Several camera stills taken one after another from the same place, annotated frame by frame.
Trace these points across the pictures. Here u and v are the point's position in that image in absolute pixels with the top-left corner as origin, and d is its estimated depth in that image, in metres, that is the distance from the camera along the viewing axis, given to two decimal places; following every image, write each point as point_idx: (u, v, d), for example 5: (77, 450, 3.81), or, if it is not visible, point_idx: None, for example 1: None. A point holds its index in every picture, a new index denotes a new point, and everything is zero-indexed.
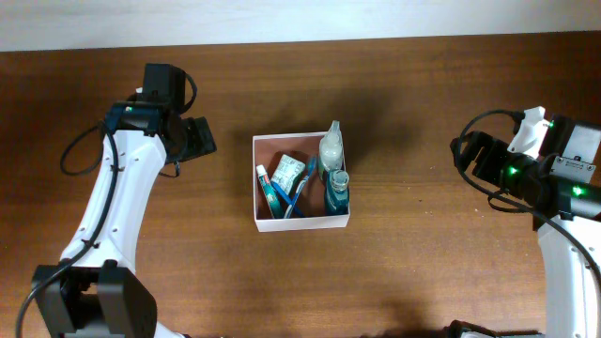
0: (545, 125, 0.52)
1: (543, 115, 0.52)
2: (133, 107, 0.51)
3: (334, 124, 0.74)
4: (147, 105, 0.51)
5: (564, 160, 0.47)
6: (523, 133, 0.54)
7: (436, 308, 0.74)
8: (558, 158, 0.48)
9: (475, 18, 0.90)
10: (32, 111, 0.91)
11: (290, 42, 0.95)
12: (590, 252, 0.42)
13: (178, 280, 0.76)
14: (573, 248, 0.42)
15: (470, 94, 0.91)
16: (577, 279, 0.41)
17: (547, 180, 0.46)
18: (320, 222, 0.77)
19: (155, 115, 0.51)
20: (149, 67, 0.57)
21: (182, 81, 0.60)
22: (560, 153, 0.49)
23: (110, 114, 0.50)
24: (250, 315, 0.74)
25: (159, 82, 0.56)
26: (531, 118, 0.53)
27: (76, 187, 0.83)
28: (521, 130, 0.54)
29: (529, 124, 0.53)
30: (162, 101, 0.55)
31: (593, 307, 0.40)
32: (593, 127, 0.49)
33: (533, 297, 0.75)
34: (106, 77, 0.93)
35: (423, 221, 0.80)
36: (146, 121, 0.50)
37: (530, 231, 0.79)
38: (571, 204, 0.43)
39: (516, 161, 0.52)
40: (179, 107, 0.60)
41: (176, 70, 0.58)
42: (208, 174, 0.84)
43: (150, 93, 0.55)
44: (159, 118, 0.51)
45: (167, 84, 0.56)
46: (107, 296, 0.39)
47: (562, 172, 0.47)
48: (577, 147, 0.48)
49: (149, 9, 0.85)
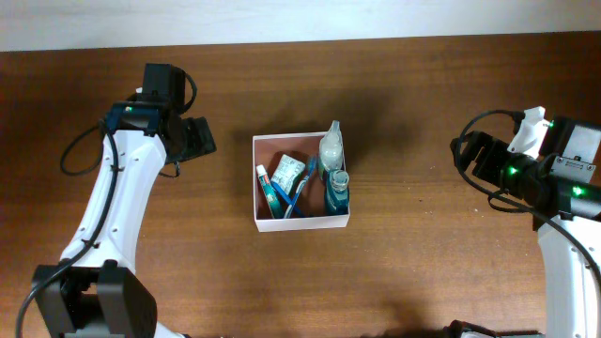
0: (545, 125, 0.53)
1: (543, 115, 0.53)
2: (132, 107, 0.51)
3: (334, 124, 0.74)
4: (147, 105, 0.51)
5: (564, 160, 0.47)
6: (523, 133, 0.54)
7: (436, 308, 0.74)
8: (558, 158, 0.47)
9: (475, 18, 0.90)
10: (32, 111, 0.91)
11: (290, 42, 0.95)
12: (590, 252, 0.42)
13: (178, 280, 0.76)
14: (573, 248, 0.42)
15: (470, 94, 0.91)
16: (577, 279, 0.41)
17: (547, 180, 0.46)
18: (320, 222, 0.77)
19: (155, 115, 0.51)
20: (149, 68, 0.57)
21: (182, 81, 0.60)
22: (560, 153, 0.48)
23: (109, 114, 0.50)
24: (250, 315, 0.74)
25: (159, 82, 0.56)
26: (531, 118, 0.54)
27: (76, 187, 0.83)
28: (521, 130, 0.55)
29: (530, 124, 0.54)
30: (162, 101, 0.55)
31: (593, 307, 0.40)
32: (593, 127, 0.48)
33: (533, 297, 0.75)
34: (106, 76, 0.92)
35: (423, 221, 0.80)
36: (146, 121, 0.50)
37: (530, 230, 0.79)
38: (572, 204, 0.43)
39: (516, 161, 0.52)
40: (179, 107, 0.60)
41: (176, 70, 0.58)
42: (208, 174, 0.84)
43: (149, 93, 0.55)
44: (159, 118, 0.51)
45: (167, 84, 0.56)
46: (108, 296, 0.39)
47: (562, 172, 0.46)
48: (577, 147, 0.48)
49: (150, 9, 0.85)
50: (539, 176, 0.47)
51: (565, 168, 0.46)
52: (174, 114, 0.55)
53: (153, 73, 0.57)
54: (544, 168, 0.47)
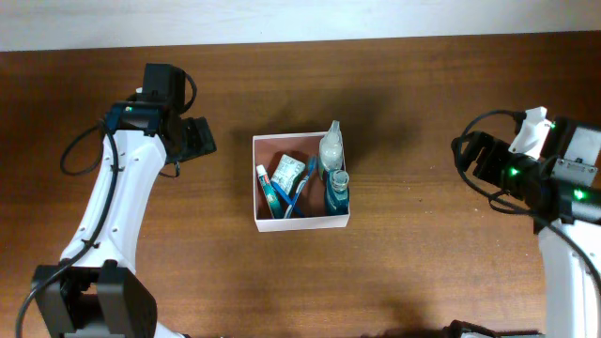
0: (547, 126, 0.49)
1: (544, 115, 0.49)
2: (132, 107, 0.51)
3: (334, 124, 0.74)
4: (147, 106, 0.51)
5: (566, 162, 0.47)
6: (525, 135, 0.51)
7: (436, 308, 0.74)
8: (559, 161, 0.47)
9: (475, 18, 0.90)
10: (31, 111, 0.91)
11: (290, 42, 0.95)
12: (591, 257, 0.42)
13: (178, 279, 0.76)
14: (574, 253, 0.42)
15: (470, 94, 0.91)
16: (577, 284, 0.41)
17: (548, 183, 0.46)
18: (320, 222, 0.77)
19: (155, 115, 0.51)
20: (149, 68, 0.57)
21: (182, 81, 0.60)
22: (561, 155, 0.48)
23: (109, 114, 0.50)
24: (250, 315, 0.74)
25: (159, 82, 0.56)
26: (531, 119, 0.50)
27: (75, 187, 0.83)
28: (523, 131, 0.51)
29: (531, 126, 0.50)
30: (162, 101, 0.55)
31: (592, 313, 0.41)
32: (595, 129, 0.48)
33: (533, 297, 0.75)
34: (105, 76, 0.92)
35: (423, 221, 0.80)
36: (146, 121, 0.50)
37: (530, 230, 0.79)
38: (573, 207, 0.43)
39: (518, 162, 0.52)
40: (179, 107, 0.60)
41: (176, 70, 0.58)
42: (208, 173, 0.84)
43: (149, 93, 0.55)
44: (159, 118, 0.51)
45: (167, 84, 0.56)
46: (109, 298, 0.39)
47: (563, 174, 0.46)
48: (579, 149, 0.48)
49: (150, 9, 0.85)
50: (541, 178, 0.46)
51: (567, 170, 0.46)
52: (174, 114, 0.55)
53: (152, 73, 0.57)
54: (545, 171, 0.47)
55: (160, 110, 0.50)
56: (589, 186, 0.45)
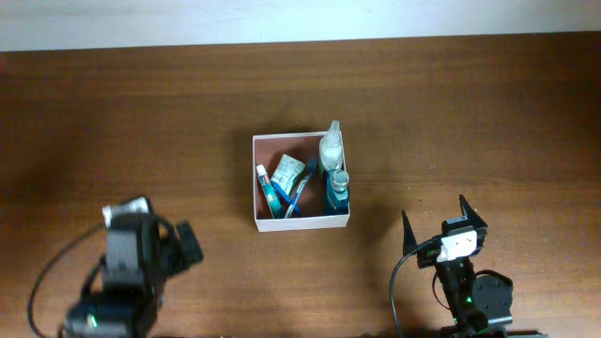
0: (466, 239, 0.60)
1: (464, 241, 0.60)
2: (97, 319, 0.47)
3: (334, 124, 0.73)
4: (124, 295, 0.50)
5: (495, 320, 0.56)
6: (448, 253, 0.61)
7: (436, 307, 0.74)
8: (488, 316, 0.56)
9: (474, 19, 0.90)
10: (29, 110, 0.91)
11: (289, 42, 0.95)
12: (456, 311, 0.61)
13: (177, 279, 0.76)
14: (466, 321, 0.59)
15: (467, 93, 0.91)
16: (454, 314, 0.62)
17: (475, 325, 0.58)
18: (321, 222, 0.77)
19: (129, 315, 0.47)
20: (114, 239, 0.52)
21: (146, 236, 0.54)
22: (491, 315, 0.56)
23: (71, 320, 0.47)
24: (250, 314, 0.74)
25: (127, 249, 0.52)
26: (462, 234, 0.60)
27: (76, 188, 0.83)
28: (447, 245, 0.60)
29: (459, 239, 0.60)
30: (134, 274, 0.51)
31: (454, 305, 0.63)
32: (497, 316, 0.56)
33: (533, 297, 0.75)
34: (106, 76, 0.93)
35: (423, 221, 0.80)
36: (117, 326, 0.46)
37: (530, 230, 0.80)
38: (487, 320, 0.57)
39: (453, 284, 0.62)
40: (148, 261, 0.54)
41: (134, 229, 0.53)
42: (208, 174, 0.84)
43: (116, 267, 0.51)
44: (133, 317, 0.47)
45: (137, 252, 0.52)
46: None
47: (490, 309, 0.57)
48: (493, 297, 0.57)
49: (146, 7, 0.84)
50: (478, 321, 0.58)
51: (496, 315, 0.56)
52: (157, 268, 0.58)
53: (117, 236, 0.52)
54: (472, 317, 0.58)
55: (131, 314, 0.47)
56: (498, 311, 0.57)
